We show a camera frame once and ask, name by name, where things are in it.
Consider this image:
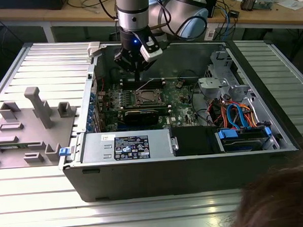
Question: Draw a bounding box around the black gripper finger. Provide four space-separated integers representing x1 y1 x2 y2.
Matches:
113 49 140 83
138 59 157 82

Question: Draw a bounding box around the wire locking lever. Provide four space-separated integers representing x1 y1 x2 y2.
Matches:
136 77 155 92

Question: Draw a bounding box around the CPU socket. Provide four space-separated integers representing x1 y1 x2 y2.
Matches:
134 88 165 107

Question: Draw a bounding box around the CPU cooler heat sink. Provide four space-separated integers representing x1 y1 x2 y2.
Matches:
240 0 259 12

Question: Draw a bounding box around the grey plastic latch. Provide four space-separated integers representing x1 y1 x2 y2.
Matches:
86 41 104 58

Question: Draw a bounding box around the wooden desk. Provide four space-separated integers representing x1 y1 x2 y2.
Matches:
0 0 303 46

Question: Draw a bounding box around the black graphics card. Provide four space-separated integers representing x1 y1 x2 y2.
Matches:
124 108 160 127

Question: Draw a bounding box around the green motherboard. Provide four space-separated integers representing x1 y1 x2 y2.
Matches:
95 74 203 134

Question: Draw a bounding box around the grey metal drive cage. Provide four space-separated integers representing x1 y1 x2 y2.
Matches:
195 48 255 106

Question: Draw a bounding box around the white paper label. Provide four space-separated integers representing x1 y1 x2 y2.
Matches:
204 28 216 42

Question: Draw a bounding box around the silver power supply unit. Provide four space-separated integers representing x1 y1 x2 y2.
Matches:
79 128 175 164

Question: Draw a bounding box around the black upright box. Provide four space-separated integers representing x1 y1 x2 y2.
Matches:
207 0 221 19

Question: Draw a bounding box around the blue disk carrier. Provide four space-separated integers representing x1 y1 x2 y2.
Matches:
217 126 273 154

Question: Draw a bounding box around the black PC case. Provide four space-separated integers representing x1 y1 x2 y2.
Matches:
51 30 303 205

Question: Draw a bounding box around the grey parts rack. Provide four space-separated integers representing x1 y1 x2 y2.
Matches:
0 84 81 170

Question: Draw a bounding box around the hard disk drive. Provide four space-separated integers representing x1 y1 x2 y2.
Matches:
222 137 265 153

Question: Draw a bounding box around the grey electronic device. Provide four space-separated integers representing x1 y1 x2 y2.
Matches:
256 0 274 11

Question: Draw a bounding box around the brown-haired person's head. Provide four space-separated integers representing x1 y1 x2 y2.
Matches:
227 150 303 227

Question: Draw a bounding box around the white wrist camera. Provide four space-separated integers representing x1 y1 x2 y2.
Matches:
138 28 164 64

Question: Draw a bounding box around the black cable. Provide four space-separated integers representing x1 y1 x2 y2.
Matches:
188 79 214 128

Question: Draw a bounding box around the orange wire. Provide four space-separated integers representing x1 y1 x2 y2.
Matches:
240 103 259 128
207 99 229 129

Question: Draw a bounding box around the blue wire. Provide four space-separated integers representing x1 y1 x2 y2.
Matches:
224 100 249 131

